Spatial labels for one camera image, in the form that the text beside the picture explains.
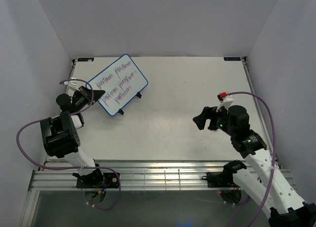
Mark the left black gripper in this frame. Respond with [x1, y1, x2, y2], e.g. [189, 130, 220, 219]
[73, 85, 105, 113]

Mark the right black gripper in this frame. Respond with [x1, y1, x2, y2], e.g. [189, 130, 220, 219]
[192, 103, 236, 137]

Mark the blue framed whiteboard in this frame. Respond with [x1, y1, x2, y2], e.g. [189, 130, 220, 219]
[88, 54, 148, 116]

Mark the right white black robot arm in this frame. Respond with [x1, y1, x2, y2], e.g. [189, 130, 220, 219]
[193, 105, 316, 227]

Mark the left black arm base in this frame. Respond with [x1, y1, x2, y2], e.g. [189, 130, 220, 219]
[72, 173, 119, 189]

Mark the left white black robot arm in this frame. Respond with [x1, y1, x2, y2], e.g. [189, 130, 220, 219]
[40, 86, 105, 188]

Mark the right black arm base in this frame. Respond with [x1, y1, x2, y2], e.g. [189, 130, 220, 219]
[201, 171, 237, 188]

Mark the left corner label sticker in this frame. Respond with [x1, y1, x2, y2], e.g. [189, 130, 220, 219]
[77, 58, 94, 62]

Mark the corner label sticker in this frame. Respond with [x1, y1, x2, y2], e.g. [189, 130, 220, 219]
[224, 57, 241, 61]
[77, 58, 94, 62]

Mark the right corner label sticker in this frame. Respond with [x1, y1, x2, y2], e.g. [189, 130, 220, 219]
[224, 57, 241, 61]

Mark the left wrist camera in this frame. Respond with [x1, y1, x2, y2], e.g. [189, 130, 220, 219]
[64, 80, 78, 90]

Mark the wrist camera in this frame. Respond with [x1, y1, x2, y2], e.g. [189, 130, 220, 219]
[64, 80, 78, 90]
[216, 92, 234, 112]

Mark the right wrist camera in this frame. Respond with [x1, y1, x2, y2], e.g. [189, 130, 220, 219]
[216, 92, 234, 112]

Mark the black wire easel stand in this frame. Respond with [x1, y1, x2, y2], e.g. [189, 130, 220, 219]
[118, 92, 142, 115]

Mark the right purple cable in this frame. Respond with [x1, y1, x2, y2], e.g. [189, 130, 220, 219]
[197, 91, 275, 227]

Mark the aluminium frame rail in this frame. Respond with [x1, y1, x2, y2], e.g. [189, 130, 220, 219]
[29, 160, 227, 191]

